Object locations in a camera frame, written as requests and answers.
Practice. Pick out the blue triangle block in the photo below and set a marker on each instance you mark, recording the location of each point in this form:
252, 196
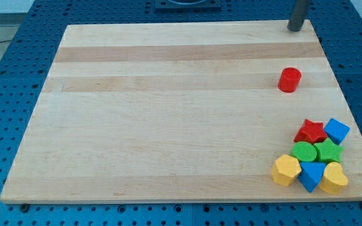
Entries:
311, 174

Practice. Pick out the green star block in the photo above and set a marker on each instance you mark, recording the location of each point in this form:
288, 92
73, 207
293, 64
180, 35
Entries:
328, 151

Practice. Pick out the red cylinder block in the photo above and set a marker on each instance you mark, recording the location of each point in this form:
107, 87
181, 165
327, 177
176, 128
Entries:
289, 79

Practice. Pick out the red star block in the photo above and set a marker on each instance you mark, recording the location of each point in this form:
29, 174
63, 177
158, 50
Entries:
311, 132

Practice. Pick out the wooden board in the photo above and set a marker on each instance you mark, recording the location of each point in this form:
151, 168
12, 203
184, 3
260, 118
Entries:
177, 113

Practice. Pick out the green cylinder block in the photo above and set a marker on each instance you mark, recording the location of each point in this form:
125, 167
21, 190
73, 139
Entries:
304, 151

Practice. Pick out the yellow hexagon block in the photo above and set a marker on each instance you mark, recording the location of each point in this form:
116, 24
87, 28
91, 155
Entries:
285, 170

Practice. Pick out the blue cube block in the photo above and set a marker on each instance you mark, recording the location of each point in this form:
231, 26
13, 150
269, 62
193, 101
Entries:
336, 130

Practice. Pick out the yellow heart block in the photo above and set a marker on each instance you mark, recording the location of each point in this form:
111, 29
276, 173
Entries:
333, 180

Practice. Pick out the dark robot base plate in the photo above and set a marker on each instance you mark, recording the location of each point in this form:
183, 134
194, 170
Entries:
165, 5

